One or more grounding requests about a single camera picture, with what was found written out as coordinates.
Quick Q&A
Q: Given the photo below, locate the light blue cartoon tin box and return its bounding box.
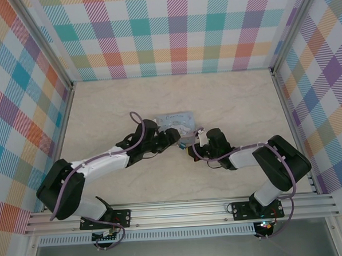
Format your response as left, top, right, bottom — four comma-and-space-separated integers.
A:
154, 110, 198, 145

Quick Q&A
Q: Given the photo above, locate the circuit board with lit LED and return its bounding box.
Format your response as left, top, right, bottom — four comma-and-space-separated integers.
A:
255, 219, 274, 231

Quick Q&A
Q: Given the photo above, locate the grey metal sheet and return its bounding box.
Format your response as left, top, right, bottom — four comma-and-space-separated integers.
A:
30, 230, 339, 256

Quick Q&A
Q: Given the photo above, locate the small circuit board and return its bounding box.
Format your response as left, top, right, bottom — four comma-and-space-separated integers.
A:
92, 230, 120, 242

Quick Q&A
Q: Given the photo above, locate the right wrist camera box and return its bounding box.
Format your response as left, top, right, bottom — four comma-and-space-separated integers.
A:
196, 130, 209, 147

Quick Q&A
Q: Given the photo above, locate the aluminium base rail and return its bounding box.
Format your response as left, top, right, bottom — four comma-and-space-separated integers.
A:
23, 191, 341, 235

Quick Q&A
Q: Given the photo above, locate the white slotted cable duct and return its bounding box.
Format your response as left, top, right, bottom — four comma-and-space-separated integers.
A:
38, 223, 257, 247

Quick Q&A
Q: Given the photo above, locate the aluminium side rail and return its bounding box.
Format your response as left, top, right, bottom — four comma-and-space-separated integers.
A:
270, 65, 320, 198
35, 81, 83, 212

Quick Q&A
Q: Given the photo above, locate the short purple cable loop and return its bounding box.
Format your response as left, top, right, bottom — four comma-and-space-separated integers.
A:
92, 218, 127, 251

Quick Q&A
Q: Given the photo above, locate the aluminium frame post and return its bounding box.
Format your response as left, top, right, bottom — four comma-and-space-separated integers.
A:
266, 0, 324, 74
14, 0, 76, 93

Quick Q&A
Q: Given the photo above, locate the aluminium frame leg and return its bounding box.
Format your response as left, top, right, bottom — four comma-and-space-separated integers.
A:
324, 216, 342, 256
17, 234, 41, 256

